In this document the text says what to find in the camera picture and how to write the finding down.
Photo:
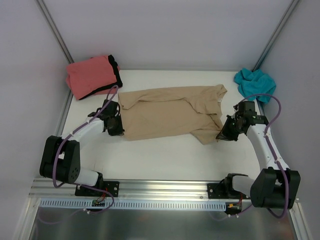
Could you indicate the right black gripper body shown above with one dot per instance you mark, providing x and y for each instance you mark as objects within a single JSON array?
[{"x": 227, "y": 128}]

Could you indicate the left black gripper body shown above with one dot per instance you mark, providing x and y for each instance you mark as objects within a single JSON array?
[{"x": 117, "y": 125}]

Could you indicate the teal t shirt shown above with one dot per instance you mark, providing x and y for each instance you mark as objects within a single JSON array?
[{"x": 255, "y": 83}]

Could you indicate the beige t shirt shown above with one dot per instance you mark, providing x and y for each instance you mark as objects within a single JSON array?
[{"x": 172, "y": 111}]

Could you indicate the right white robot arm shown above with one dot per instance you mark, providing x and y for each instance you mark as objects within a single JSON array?
[{"x": 277, "y": 185}]

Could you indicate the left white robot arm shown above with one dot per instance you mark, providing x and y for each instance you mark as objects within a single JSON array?
[{"x": 61, "y": 159}]

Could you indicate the folded black t shirt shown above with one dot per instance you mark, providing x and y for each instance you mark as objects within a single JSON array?
[{"x": 104, "y": 75}]

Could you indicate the folded pink t shirt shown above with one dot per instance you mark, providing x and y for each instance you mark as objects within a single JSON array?
[{"x": 77, "y": 77}]

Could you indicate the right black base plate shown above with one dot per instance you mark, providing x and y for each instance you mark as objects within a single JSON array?
[{"x": 218, "y": 190}]

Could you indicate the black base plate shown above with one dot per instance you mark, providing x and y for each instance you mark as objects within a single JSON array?
[
  {"x": 110, "y": 186},
  {"x": 218, "y": 190}
]

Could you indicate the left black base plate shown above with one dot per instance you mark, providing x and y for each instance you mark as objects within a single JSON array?
[{"x": 110, "y": 186}]

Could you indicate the left corner aluminium post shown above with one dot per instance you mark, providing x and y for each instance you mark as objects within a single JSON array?
[{"x": 54, "y": 29}]

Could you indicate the corner aluminium post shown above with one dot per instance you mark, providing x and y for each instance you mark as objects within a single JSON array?
[
  {"x": 293, "y": 5},
  {"x": 54, "y": 29}
]

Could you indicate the aluminium mounting rail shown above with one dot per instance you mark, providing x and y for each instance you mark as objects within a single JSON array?
[{"x": 171, "y": 190}]

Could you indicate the white slotted cable duct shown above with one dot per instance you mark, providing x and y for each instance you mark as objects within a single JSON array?
[{"x": 131, "y": 204}]

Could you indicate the right corner aluminium post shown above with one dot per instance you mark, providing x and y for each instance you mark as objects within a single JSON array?
[{"x": 293, "y": 5}]

